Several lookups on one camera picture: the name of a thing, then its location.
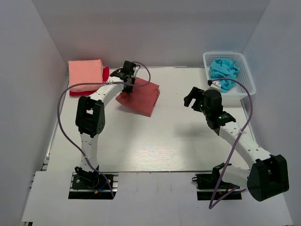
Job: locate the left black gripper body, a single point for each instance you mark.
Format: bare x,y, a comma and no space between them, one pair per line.
128,89

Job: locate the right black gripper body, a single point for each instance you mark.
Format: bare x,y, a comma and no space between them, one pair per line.
205,110

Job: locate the dusty red t shirt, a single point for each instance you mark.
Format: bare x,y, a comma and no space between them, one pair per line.
142,100

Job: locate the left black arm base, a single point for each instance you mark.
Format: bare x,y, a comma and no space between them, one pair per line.
92,186

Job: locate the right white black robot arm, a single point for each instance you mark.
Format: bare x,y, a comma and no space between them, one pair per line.
267,175

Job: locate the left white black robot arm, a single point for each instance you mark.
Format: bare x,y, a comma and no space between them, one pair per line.
90,116

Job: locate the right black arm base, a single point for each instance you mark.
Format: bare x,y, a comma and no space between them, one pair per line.
206,182

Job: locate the folded bright red t shirt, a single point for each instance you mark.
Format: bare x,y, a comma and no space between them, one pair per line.
106,73

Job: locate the crumpled blue t shirt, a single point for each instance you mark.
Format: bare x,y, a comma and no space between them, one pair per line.
226,69

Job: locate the folded salmon pink t shirt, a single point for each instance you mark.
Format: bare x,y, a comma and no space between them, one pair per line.
86,71

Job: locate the white plastic mesh basket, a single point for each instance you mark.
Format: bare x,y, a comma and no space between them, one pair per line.
244,79

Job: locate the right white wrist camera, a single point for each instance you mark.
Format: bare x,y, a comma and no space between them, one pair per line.
214,85

